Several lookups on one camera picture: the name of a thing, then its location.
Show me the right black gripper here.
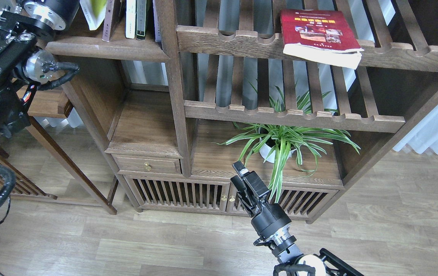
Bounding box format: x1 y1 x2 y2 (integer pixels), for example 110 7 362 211
230 161 270 218

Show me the red book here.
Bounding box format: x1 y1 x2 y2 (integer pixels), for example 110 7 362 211
280 9 363 70

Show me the dark brown book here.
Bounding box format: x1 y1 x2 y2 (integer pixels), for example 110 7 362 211
102 0 126 42

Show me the yellow green book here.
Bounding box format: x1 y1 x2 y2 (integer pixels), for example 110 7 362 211
79 0 107 30

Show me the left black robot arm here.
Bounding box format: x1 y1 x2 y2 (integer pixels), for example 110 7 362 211
0 0 79 138

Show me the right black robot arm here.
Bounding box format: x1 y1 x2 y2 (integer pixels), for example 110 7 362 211
231 161 362 276

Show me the white plant pot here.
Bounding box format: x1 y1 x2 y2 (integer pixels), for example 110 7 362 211
259 139 296 164

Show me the green spider plant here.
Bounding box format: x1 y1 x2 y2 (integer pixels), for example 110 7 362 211
214 82 361 204

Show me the dark wooden bookshelf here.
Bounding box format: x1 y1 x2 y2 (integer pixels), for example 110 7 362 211
45 0 438 223

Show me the pale upright book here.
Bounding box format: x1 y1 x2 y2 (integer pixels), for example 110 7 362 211
152 0 162 45

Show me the dark green upright book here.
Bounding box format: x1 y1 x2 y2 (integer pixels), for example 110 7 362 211
135 0 152 40

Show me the white upright book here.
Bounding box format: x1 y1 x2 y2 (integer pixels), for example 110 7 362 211
125 0 137 39

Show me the wooden side table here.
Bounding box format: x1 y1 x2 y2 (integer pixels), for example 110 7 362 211
5 84 119 215

